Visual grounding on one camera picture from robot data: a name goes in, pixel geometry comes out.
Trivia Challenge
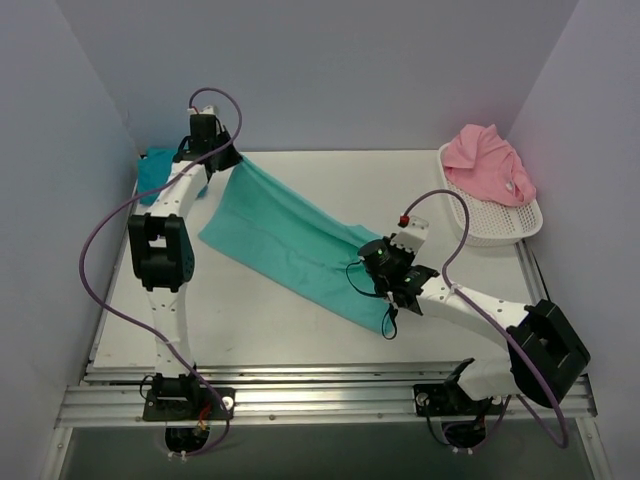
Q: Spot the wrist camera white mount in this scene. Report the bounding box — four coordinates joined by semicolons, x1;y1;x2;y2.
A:
390;215;429;255
187;105;219;115

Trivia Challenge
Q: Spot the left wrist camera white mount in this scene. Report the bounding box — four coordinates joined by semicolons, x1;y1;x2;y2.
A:
187;105;219;115

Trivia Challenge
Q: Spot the white perforated plastic basket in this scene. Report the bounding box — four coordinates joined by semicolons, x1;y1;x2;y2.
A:
440;166;543;247

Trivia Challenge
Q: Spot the folded teal blue t-shirt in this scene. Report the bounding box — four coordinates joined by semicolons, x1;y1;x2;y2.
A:
137;147;197;207

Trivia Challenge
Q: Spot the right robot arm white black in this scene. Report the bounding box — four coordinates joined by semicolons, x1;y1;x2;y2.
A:
358;237;591;413

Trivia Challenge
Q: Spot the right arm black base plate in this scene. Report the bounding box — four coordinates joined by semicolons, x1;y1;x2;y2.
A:
412;383;502;418

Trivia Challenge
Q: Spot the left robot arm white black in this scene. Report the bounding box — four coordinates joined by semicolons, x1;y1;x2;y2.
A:
128;106;242;419

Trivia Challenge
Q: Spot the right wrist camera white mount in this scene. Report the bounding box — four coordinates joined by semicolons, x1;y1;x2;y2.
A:
390;215;429;255

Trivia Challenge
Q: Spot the pink t-shirt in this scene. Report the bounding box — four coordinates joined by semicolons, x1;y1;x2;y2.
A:
441;124;537;208

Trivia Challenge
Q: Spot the right black loop cable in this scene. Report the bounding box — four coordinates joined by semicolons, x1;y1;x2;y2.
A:
345;259;399;341

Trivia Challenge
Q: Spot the aluminium rail frame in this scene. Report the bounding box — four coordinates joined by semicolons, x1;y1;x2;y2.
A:
53;179;599;431

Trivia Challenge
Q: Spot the mint green t-shirt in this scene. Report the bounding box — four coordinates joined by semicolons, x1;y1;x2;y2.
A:
199;159;396;339

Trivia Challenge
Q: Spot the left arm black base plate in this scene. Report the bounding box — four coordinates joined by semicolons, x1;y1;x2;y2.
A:
142;387;236;422

